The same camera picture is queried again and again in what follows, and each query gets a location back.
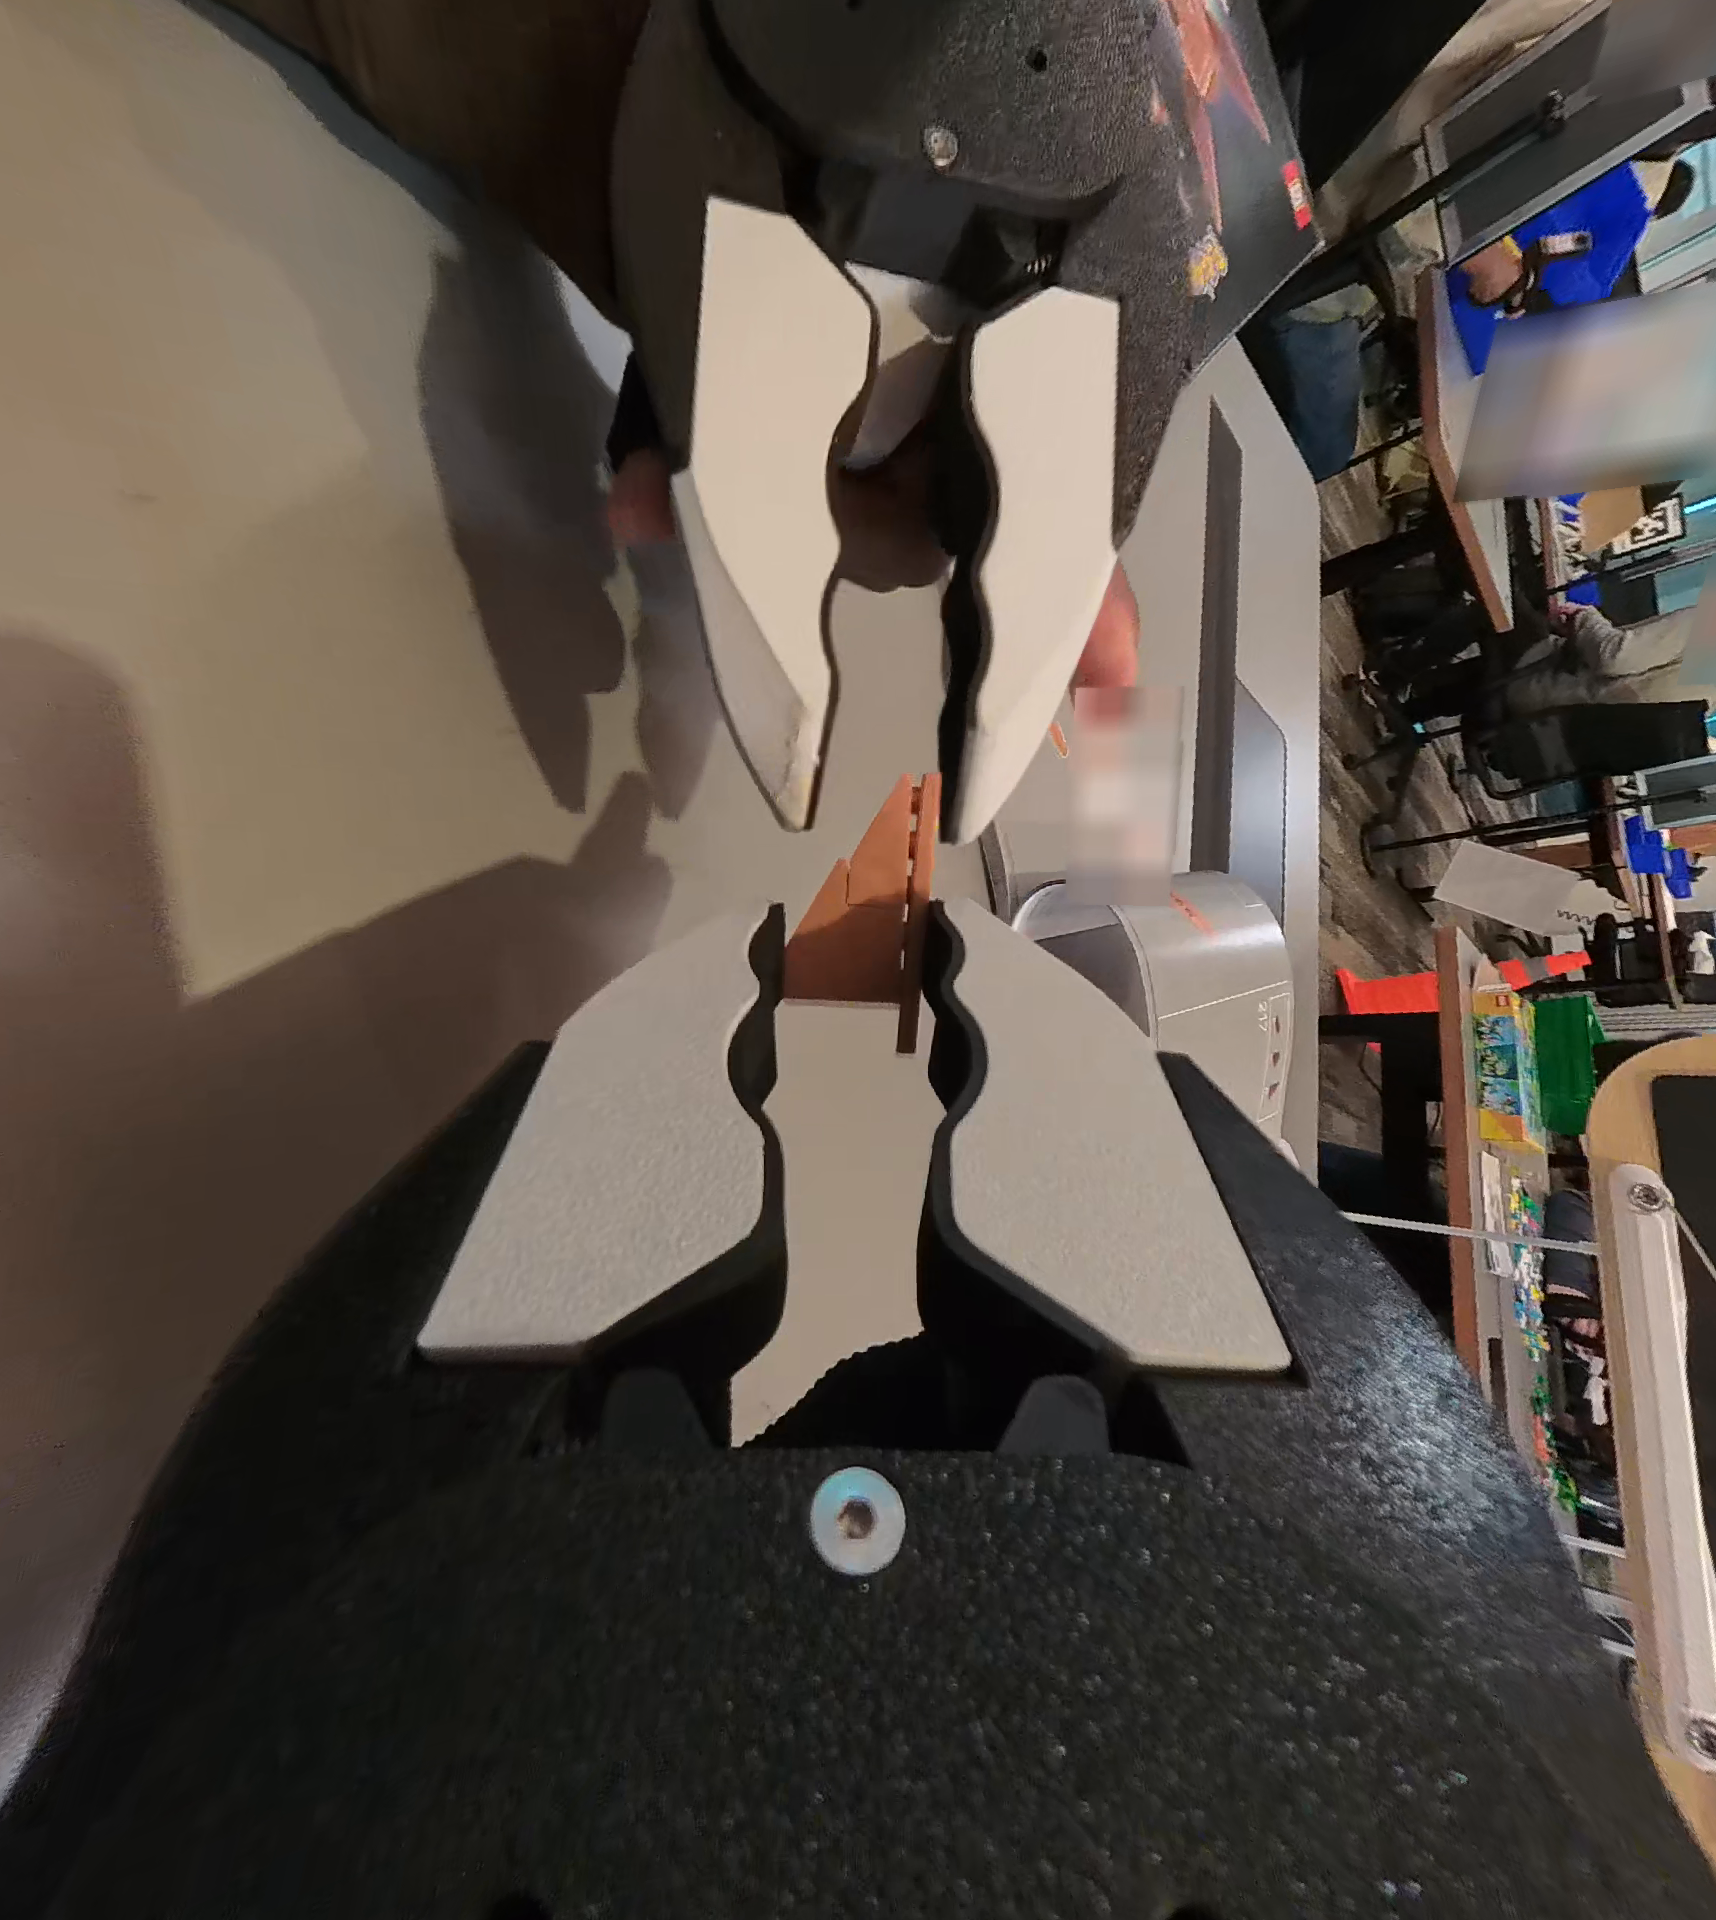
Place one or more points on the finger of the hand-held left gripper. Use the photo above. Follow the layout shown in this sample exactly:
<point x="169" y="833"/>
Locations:
<point x="760" y="450"/>
<point x="1046" y="494"/>

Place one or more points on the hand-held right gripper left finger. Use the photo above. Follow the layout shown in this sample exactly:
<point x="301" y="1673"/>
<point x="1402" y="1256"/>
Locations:
<point x="619" y="1184"/>

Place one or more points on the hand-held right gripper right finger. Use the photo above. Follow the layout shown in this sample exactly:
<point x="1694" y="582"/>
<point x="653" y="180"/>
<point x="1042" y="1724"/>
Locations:
<point x="1099" y="1184"/>

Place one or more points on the orange toy brick assembly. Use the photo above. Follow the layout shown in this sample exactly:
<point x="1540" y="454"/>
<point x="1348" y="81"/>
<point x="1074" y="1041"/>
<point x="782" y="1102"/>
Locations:
<point x="850" y="930"/>

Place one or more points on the person's left forearm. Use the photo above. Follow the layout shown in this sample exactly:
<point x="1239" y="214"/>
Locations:
<point x="499" y="90"/>

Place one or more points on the grey desk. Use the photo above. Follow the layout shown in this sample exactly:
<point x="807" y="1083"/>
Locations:
<point x="273" y="450"/>

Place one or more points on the person's left hand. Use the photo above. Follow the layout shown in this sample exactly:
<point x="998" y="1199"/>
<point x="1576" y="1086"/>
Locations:
<point x="896" y="519"/>

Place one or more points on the silver monitor stand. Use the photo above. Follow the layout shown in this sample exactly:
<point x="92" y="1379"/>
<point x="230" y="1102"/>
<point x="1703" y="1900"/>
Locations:
<point x="1270" y="630"/>

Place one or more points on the printed toy set box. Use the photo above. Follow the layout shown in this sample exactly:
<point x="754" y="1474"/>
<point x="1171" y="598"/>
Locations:
<point x="1248" y="134"/>

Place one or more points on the red plastic object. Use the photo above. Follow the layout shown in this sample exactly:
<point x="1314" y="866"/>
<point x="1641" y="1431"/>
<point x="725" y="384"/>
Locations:
<point x="1387" y="991"/>

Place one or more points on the long table with toy bricks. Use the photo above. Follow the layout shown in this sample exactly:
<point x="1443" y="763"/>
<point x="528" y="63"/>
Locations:
<point x="1510" y="1201"/>

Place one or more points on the wooden-edged table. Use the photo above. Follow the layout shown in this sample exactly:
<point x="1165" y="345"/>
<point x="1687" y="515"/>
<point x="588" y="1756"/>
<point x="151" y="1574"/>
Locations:
<point x="1458" y="450"/>

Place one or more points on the blue plastic bin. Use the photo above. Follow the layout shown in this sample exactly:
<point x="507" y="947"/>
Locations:
<point x="1548" y="241"/>

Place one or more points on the white metal bracket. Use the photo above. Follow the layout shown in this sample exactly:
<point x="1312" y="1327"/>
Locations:
<point x="1668" y="1424"/>

